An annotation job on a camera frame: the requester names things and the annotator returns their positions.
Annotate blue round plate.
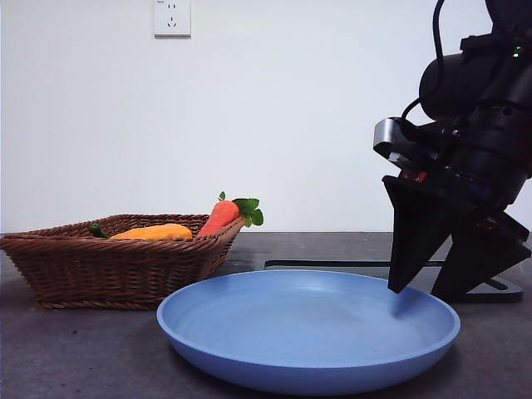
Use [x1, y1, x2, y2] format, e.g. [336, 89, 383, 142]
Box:
[156, 269, 461, 386]

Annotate yellow orange corn cob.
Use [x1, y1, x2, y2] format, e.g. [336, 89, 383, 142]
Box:
[108, 224, 194, 241]

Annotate brown woven wicker basket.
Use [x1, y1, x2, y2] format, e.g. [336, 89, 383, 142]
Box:
[0, 214, 247, 311]

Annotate black flat tray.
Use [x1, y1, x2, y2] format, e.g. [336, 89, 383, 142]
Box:
[264, 259, 524, 303]

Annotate orange carrot with green leaves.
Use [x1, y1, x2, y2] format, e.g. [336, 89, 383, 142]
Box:
[197, 191, 265, 238]

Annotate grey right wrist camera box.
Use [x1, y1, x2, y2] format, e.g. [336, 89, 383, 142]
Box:
[372, 117, 419, 167]

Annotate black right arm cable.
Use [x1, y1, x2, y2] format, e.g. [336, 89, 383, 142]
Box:
[431, 0, 446, 59]

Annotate white wall socket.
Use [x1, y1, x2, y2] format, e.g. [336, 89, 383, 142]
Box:
[154, 0, 192, 40]

